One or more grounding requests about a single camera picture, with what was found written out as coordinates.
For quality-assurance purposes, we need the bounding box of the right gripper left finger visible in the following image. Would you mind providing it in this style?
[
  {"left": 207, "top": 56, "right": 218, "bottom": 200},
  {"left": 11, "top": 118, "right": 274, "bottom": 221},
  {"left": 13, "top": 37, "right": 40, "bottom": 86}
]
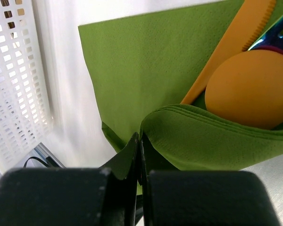
[{"left": 100, "top": 132, "right": 139, "bottom": 226}]

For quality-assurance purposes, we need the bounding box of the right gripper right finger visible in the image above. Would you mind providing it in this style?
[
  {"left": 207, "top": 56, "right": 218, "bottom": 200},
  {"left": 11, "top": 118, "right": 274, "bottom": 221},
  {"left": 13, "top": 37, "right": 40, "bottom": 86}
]
[{"left": 140, "top": 133, "right": 179, "bottom": 226}]

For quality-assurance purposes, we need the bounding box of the green paper napkin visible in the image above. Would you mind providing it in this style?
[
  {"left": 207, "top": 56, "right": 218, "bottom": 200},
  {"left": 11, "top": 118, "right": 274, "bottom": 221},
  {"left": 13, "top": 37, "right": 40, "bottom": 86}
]
[{"left": 78, "top": 0, "right": 283, "bottom": 170}]

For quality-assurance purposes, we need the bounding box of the orange plastic spoon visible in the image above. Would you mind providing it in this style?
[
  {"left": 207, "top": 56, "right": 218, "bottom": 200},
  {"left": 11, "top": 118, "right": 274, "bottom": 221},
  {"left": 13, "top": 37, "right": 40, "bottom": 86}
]
[{"left": 205, "top": 50, "right": 283, "bottom": 129}]

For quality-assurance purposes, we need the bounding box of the iridescent metal fork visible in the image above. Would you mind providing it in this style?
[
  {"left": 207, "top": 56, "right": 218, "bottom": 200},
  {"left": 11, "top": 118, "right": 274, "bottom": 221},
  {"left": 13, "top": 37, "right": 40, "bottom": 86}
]
[{"left": 248, "top": 15, "right": 283, "bottom": 55}]

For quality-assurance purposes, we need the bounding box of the orange plastic knife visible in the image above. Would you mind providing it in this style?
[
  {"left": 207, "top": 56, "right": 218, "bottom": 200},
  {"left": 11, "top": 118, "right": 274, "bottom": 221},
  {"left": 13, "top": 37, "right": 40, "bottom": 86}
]
[{"left": 181, "top": 0, "right": 276, "bottom": 105}]

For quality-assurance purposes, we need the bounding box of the white plastic basket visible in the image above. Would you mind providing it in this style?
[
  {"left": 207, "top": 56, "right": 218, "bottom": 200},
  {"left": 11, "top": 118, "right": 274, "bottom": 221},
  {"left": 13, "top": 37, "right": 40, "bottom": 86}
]
[{"left": 0, "top": 0, "right": 52, "bottom": 173}]

